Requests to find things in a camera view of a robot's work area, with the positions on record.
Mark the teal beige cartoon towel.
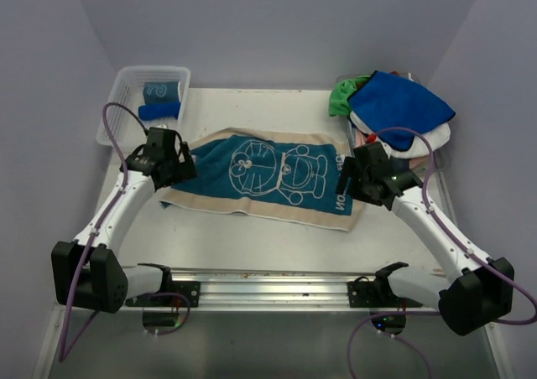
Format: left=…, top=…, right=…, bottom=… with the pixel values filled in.
left=160, top=127, right=365, bottom=232

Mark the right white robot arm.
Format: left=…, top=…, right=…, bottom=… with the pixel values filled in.
left=336, top=143, right=514, bottom=335

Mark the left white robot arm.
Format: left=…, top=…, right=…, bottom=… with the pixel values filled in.
left=51, top=127, right=197, bottom=314

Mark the rolled blue towel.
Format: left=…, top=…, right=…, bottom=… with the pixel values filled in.
left=138, top=101, right=181, bottom=122

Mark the white towel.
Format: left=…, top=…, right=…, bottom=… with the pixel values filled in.
left=350, top=112, right=451, bottom=159

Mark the green towel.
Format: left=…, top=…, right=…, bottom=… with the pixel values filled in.
left=328, top=75, right=370, bottom=117

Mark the rolled teal towel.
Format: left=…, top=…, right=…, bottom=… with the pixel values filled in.
left=143, top=80, right=180, bottom=105

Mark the clear plastic towel bin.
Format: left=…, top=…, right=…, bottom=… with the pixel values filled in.
left=335, top=71, right=449, bottom=175

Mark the blue microfiber towel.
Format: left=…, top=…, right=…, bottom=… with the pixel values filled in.
left=348, top=70, right=456, bottom=151

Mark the aluminium mounting rail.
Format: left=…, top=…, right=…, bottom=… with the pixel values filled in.
left=54, top=269, right=496, bottom=313

